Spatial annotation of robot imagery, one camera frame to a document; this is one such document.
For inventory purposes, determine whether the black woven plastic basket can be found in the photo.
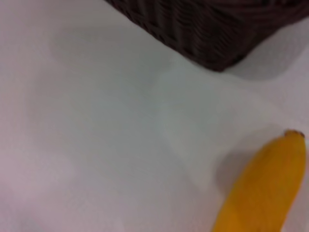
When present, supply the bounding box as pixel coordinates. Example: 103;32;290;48
104;0;309;73

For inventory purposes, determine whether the yellow banana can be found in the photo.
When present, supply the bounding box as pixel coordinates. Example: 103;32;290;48
211;129;307;232

